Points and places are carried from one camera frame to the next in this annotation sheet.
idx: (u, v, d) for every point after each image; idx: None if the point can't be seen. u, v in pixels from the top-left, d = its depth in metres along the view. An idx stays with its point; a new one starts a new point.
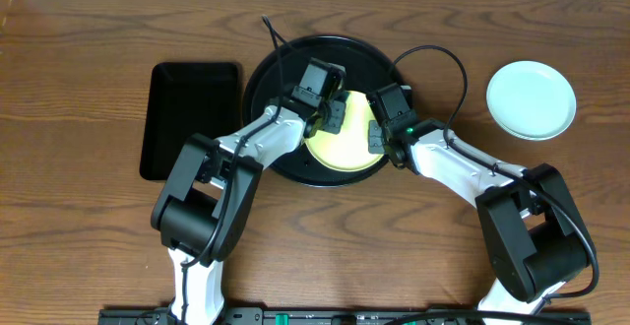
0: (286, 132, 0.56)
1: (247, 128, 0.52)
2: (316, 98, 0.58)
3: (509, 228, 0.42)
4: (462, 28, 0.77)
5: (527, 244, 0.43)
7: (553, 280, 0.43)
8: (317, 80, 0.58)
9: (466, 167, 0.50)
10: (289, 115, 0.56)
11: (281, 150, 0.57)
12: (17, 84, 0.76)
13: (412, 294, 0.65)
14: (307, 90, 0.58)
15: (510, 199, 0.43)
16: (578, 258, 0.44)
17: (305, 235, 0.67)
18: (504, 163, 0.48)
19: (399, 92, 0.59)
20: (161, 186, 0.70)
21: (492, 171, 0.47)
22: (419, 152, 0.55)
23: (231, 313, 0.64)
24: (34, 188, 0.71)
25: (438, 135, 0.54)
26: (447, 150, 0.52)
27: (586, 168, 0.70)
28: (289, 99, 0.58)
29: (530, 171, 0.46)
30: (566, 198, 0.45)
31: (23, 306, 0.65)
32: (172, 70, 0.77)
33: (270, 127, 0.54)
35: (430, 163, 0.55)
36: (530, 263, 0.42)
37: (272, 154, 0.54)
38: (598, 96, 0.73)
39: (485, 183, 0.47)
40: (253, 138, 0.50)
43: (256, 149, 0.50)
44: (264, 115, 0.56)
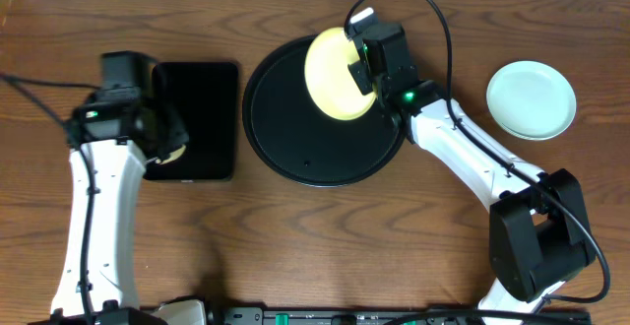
0: (116, 195, 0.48)
1: (75, 245, 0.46)
2: (132, 91, 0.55)
3: (520, 236, 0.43)
4: (462, 28, 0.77)
5: (533, 250, 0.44)
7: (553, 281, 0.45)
8: (121, 66, 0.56)
9: (475, 159, 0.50)
10: (100, 128, 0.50)
11: (133, 192, 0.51)
12: (18, 84, 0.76)
13: (412, 294, 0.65)
14: (117, 87, 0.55)
15: (524, 207, 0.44)
16: (580, 262, 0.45)
17: (306, 235, 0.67)
18: (520, 163, 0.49)
19: (405, 45, 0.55)
20: (162, 186, 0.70)
21: (507, 172, 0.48)
22: (421, 124, 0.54)
23: (231, 313, 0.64)
24: (33, 187, 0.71)
25: (444, 110, 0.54)
26: (455, 130, 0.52)
27: (586, 169, 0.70)
28: (90, 111, 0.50)
29: (545, 177, 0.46)
30: (578, 205, 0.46)
31: (24, 306, 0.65)
32: (171, 68, 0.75)
33: (95, 220, 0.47)
35: (431, 138, 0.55)
36: (535, 269, 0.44)
37: (120, 223, 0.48)
38: (598, 96, 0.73)
39: (499, 185, 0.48)
40: (92, 260, 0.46)
43: (102, 273, 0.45)
44: (80, 204, 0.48)
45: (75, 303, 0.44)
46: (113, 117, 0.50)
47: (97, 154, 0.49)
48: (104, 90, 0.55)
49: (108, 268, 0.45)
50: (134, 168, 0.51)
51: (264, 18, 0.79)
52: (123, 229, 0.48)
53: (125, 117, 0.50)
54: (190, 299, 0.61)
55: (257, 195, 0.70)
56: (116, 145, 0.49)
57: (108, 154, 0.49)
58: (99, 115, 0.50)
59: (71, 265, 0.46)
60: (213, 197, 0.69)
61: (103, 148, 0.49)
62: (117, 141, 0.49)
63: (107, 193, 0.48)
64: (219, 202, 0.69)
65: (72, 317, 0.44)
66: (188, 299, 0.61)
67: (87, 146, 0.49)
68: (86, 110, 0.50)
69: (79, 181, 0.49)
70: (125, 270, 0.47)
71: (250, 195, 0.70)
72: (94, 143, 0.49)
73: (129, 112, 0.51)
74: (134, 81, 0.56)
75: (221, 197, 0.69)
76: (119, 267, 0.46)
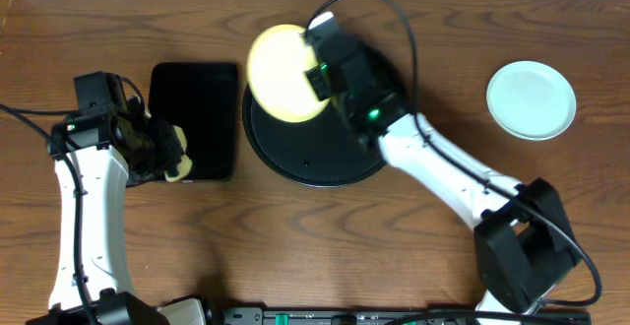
0: (102, 193, 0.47)
1: (68, 243, 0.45)
2: (107, 105, 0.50)
3: (507, 253, 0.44)
4: (462, 28, 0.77)
5: (522, 265, 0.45)
7: (544, 289, 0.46)
8: (94, 84, 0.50)
9: (449, 177, 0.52)
10: (85, 140, 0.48)
11: (120, 190, 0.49)
12: (18, 84, 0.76)
13: (413, 294, 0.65)
14: (91, 105, 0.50)
15: (506, 223, 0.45)
16: (567, 267, 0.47)
17: (306, 235, 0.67)
18: (496, 176, 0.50)
19: (363, 64, 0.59)
20: (162, 186, 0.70)
21: (485, 188, 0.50)
22: (392, 143, 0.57)
23: (231, 313, 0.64)
24: (33, 187, 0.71)
25: (411, 128, 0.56)
26: (425, 148, 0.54)
27: (586, 169, 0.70)
28: (71, 126, 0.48)
29: (523, 189, 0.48)
30: (558, 213, 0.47)
31: (24, 306, 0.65)
32: (171, 69, 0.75)
33: (86, 217, 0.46)
35: (403, 158, 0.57)
36: (526, 280, 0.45)
37: (110, 218, 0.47)
38: (598, 96, 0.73)
39: (478, 203, 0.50)
40: (85, 254, 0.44)
43: (96, 265, 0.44)
44: (69, 206, 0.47)
45: (71, 297, 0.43)
46: (94, 126, 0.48)
47: (84, 159, 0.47)
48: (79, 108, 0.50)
49: (101, 260, 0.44)
50: (118, 170, 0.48)
51: (264, 18, 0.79)
52: (114, 226, 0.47)
53: (104, 124, 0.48)
54: (188, 298, 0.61)
55: (256, 195, 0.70)
56: (97, 150, 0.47)
57: (91, 158, 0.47)
58: (82, 128, 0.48)
59: (65, 262, 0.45)
60: (213, 197, 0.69)
61: (88, 155, 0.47)
62: (97, 146, 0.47)
63: (94, 192, 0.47)
64: (218, 202, 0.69)
65: (71, 310, 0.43)
66: (186, 299, 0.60)
67: (71, 155, 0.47)
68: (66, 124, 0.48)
69: (66, 186, 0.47)
70: (120, 261, 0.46)
71: (250, 195, 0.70)
72: (78, 151, 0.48)
73: (108, 120, 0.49)
74: (108, 97, 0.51)
75: (221, 198, 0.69)
76: (113, 258, 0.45)
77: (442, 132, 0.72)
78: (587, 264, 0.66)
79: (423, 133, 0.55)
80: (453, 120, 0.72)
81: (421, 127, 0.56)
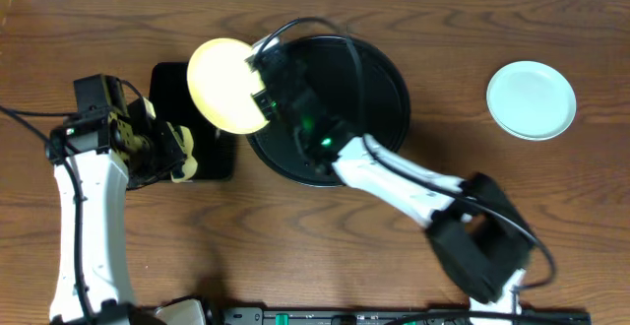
0: (102, 199, 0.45)
1: (68, 251, 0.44)
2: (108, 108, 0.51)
3: (463, 253, 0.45)
4: (462, 28, 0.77)
5: (477, 256, 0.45)
7: (506, 275, 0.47)
8: (95, 89, 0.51)
9: (402, 188, 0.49)
10: (84, 143, 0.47)
11: (121, 193, 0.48)
12: (18, 84, 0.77)
13: (412, 294, 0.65)
14: (91, 108, 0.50)
15: (453, 219, 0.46)
16: (522, 247, 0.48)
17: (305, 235, 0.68)
18: (438, 177, 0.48)
19: (310, 97, 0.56)
20: (161, 187, 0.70)
21: (430, 190, 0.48)
22: (344, 168, 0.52)
23: (231, 313, 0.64)
24: (33, 188, 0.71)
25: (359, 147, 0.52)
26: (375, 164, 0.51)
27: (586, 169, 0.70)
28: (69, 129, 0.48)
29: (465, 184, 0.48)
30: (500, 197, 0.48)
31: (24, 306, 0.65)
32: (170, 68, 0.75)
33: (85, 226, 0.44)
35: (357, 179, 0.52)
36: (487, 273, 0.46)
37: (111, 225, 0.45)
38: (598, 96, 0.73)
39: (427, 207, 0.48)
40: (85, 263, 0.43)
43: (96, 274, 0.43)
44: (68, 213, 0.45)
45: (73, 308, 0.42)
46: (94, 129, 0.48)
47: (83, 163, 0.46)
48: (79, 112, 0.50)
49: (102, 269, 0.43)
50: (117, 174, 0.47)
51: (264, 18, 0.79)
52: (115, 233, 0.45)
53: (104, 128, 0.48)
54: (187, 299, 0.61)
55: (256, 195, 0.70)
56: (97, 155, 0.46)
57: (92, 163, 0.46)
58: (81, 131, 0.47)
59: (66, 272, 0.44)
60: (213, 197, 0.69)
61: (88, 158, 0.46)
62: (97, 151, 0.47)
63: (94, 200, 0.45)
64: (218, 202, 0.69)
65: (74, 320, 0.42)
66: (186, 300, 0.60)
67: (70, 159, 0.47)
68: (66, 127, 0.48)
69: (65, 192, 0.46)
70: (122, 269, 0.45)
71: (249, 195, 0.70)
72: (77, 155, 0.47)
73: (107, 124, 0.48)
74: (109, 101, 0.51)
75: (221, 198, 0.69)
76: (114, 267, 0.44)
77: (442, 132, 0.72)
78: (586, 264, 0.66)
79: (371, 151, 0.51)
80: (453, 120, 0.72)
81: (368, 145, 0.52)
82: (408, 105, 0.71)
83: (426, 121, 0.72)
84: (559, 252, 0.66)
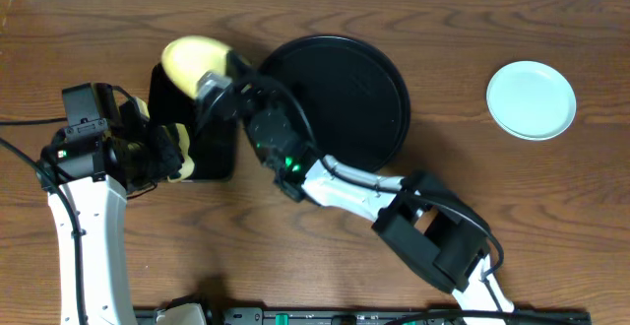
0: (102, 235, 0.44)
1: (70, 290, 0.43)
2: (99, 122, 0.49)
3: (407, 239, 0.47)
4: (461, 28, 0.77)
5: (424, 246, 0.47)
7: (461, 263, 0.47)
8: (86, 103, 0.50)
9: (355, 195, 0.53)
10: (77, 165, 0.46)
11: (120, 223, 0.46)
12: (17, 85, 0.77)
13: (412, 294, 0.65)
14: (83, 123, 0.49)
15: (395, 215, 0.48)
16: (474, 235, 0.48)
17: (305, 235, 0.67)
18: (386, 180, 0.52)
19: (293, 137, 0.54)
20: (162, 186, 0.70)
21: (377, 192, 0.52)
22: (310, 188, 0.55)
23: (231, 314, 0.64)
24: (33, 187, 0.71)
25: (320, 165, 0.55)
26: (334, 179, 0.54)
27: (586, 168, 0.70)
28: (61, 152, 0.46)
29: (406, 181, 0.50)
30: (441, 187, 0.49)
31: (24, 306, 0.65)
32: None
33: (86, 265, 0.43)
35: (325, 197, 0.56)
36: (436, 261, 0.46)
37: (113, 262, 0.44)
38: (598, 96, 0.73)
39: (376, 208, 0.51)
40: (88, 303, 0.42)
43: (102, 315, 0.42)
44: (67, 249, 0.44)
45: None
46: (88, 152, 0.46)
47: (80, 194, 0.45)
48: (70, 125, 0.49)
49: (107, 309, 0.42)
50: (116, 202, 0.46)
51: (264, 18, 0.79)
52: (117, 270, 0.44)
53: (98, 150, 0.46)
54: (188, 302, 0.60)
55: (256, 195, 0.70)
56: (94, 181, 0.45)
57: (88, 193, 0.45)
58: (72, 153, 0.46)
59: (69, 312, 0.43)
60: (213, 196, 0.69)
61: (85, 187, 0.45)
62: (94, 177, 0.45)
63: (94, 236, 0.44)
64: (218, 202, 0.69)
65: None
66: (186, 303, 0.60)
67: (64, 186, 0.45)
68: (57, 151, 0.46)
69: (62, 225, 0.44)
70: (127, 305, 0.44)
71: (249, 195, 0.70)
72: (72, 180, 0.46)
73: (102, 146, 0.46)
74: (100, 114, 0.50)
75: (221, 197, 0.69)
76: (120, 306, 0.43)
77: (442, 132, 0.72)
78: (586, 263, 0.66)
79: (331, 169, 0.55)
80: (453, 119, 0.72)
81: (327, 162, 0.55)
82: (408, 104, 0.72)
83: (427, 121, 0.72)
84: (559, 252, 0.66)
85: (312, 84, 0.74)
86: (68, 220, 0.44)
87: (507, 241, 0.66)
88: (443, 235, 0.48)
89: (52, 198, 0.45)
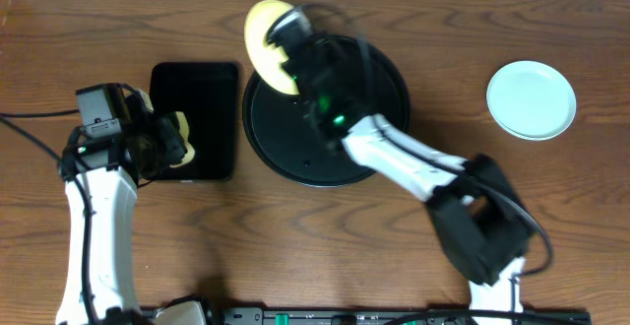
0: (111, 211, 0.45)
1: (76, 259, 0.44)
2: (112, 122, 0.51)
3: (462, 227, 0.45)
4: (461, 28, 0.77)
5: (475, 235, 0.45)
7: (502, 258, 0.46)
8: (99, 105, 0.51)
9: (407, 163, 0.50)
10: (94, 162, 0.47)
11: (130, 208, 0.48)
12: (18, 84, 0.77)
13: (412, 294, 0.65)
14: (97, 123, 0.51)
15: (454, 196, 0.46)
16: (523, 234, 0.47)
17: (305, 235, 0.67)
18: (443, 157, 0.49)
19: (329, 74, 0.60)
20: (162, 186, 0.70)
21: (432, 166, 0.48)
22: (354, 144, 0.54)
23: (231, 313, 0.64)
24: (33, 187, 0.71)
25: (369, 125, 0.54)
26: (383, 142, 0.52)
27: (586, 168, 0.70)
28: (80, 148, 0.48)
29: (467, 164, 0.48)
30: (501, 179, 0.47)
31: (24, 305, 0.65)
32: (171, 69, 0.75)
33: (94, 237, 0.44)
35: (366, 157, 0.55)
36: (481, 253, 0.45)
37: (118, 235, 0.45)
38: (598, 96, 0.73)
39: (428, 181, 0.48)
40: (92, 272, 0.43)
43: (105, 283, 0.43)
44: (77, 225, 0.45)
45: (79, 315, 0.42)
46: (103, 149, 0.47)
47: (94, 180, 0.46)
48: (85, 125, 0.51)
49: (108, 278, 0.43)
50: (127, 189, 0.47)
51: None
52: (123, 244, 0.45)
53: (114, 146, 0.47)
54: (188, 300, 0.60)
55: (256, 195, 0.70)
56: (107, 170, 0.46)
57: (100, 176, 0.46)
58: (91, 149, 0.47)
59: (74, 281, 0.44)
60: (213, 196, 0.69)
61: (98, 176, 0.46)
62: (108, 167, 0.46)
63: (101, 212, 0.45)
64: (218, 202, 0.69)
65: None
66: (186, 301, 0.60)
67: (82, 175, 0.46)
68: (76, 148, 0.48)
69: (75, 207, 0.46)
70: (128, 281, 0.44)
71: (249, 195, 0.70)
72: (89, 170, 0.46)
73: (117, 142, 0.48)
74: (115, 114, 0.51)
75: (221, 197, 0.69)
76: (121, 279, 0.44)
77: (442, 132, 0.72)
78: (586, 263, 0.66)
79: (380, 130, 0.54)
80: (453, 119, 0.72)
81: (378, 125, 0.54)
82: (408, 103, 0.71)
83: (427, 121, 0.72)
84: (559, 252, 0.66)
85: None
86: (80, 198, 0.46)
87: None
88: (492, 227, 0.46)
89: (70, 186, 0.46)
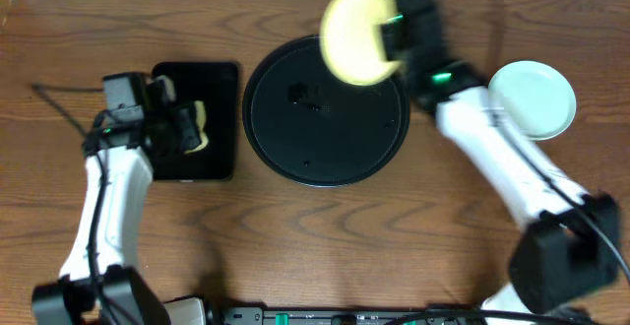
0: (125, 184, 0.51)
1: (86, 223, 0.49)
2: (133, 109, 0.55)
3: (555, 263, 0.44)
4: (461, 29, 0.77)
5: (563, 273, 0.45)
7: (570, 296, 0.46)
8: (124, 93, 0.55)
9: (523, 173, 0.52)
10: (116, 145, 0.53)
11: (139, 188, 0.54)
12: (18, 85, 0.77)
13: (412, 294, 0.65)
14: (122, 108, 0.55)
15: (559, 228, 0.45)
16: (600, 282, 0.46)
17: (305, 235, 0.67)
18: (559, 182, 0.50)
19: (427, 25, 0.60)
20: (162, 186, 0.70)
21: (547, 185, 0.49)
22: (457, 111, 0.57)
23: (231, 314, 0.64)
24: (34, 187, 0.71)
25: (482, 103, 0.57)
26: (493, 128, 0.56)
27: (585, 169, 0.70)
28: (105, 130, 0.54)
29: (584, 204, 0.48)
30: (610, 228, 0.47)
31: (24, 305, 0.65)
32: (171, 69, 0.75)
33: (104, 204, 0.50)
35: (460, 124, 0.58)
36: (556, 289, 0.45)
37: (127, 206, 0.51)
38: (598, 96, 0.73)
39: (536, 200, 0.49)
40: (98, 233, 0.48)
43: (109, 242, 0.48)
44: (93, 194, 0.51)
45: (82, 269, 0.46)
46: (125, 132, 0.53)
47: (111, 157, 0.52)
48: (110, 109, 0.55)
49: (114, 239, 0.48)
50: (142, 170, 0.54)
51: (264, 18, 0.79)
52: (130, 214, 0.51)
53: (135, 131, 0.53)
54: (190, 297, 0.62)
55: (256, 195, 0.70)
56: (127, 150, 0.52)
57: (117, 155, 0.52)
58: (117, 130, 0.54)
59: (81, 240, 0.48)
60: (213, 196, 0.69)
61: (117, 155, 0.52)
62: (127, 147, 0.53)
63: (116, 183, 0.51)
64: (218, 202, 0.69)
65: (79, 282, 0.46)
66: (188, 297, 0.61)
67: (103, 151, 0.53)
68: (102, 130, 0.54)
69: (93, 179, 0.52)
70: (128, 249, 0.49)
71: (249, 195, 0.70)
72: (109, 149, 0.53)
73: (139, 128, 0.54)
74: (138, 101, 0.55)
75: (221, 197, 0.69)
76: (125, 243, 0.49)
77: None
78: None
79: (491, 111, 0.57)
80: None
81: (489, 103, 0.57)
82: (407, 103, 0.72)
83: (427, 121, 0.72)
84: None
85: (312, 83, 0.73)
86: (97, 171, 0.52)
87: (507, 242, 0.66)
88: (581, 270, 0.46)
89: (91, 162, 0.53)
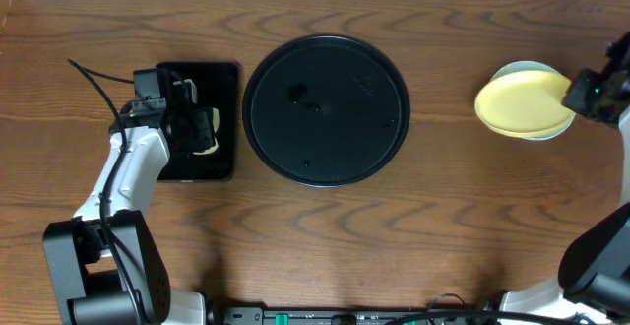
0: (144, 151, 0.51)
1: (102, 177, 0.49)
2: (160, 101, 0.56)
3: (620, 246, 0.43)
4: (461, 28, 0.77)
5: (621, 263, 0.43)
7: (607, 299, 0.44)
8: (152, 85, 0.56)
9: None
10: (139, 133, 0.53)
11: (155, 164, 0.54)
12: (18, 84, 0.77)
13: (412, 294, 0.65)
14: (148, 99, 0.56)
15: None
16: None
17: (305, 235, 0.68)
18: None
19: None
20: (162, 186, 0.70)
21: None
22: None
23: (231, 314, 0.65)
24: (34, 187, 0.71)
25: None
26: None
27: (586, 168, 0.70)
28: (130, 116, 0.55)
29: None
30: None
31: (24, 306, 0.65)
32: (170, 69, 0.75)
33: (122, 165, 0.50)
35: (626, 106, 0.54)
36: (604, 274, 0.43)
37: (143, 169, 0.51)
38: None
39: None
40: (114, 185, 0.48)
43: (122, 193, 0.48)
44: (112, 157, 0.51)
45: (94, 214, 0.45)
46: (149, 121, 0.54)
47: (134, 134, 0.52)
48: (136, 100, 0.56)
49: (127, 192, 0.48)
50: (159, 150, 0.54)
51: (264, 18, 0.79)
52: (144, 178, 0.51)
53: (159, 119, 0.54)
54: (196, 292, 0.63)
55: (257, 196, 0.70)
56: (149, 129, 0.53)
57: (141, 132, 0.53)
58: (144, 117, 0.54)
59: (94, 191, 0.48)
60: (213, 196, 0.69)
61: (141, 131, 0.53)
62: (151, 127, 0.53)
63: (137, 149, 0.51)
64: (218, 202, 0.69)
65: (90, 223, 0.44)
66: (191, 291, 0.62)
67: (130, 129, 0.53)
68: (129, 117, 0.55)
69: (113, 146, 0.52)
70: (137, 205, 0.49)
71: (249, 194, 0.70)
72: (135, 128, 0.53)
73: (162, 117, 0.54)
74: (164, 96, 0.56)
75: (221, 197, 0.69)
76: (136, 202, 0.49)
77: (443, 132, 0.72)
78: None
79: None
80: (453, 120, 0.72)
81: None
82: (408, 104, 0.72)
83: (427, 121, 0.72)
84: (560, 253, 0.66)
85: (313, 83, 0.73)
86: (120, 140, 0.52)
87: (506, 242, 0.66)
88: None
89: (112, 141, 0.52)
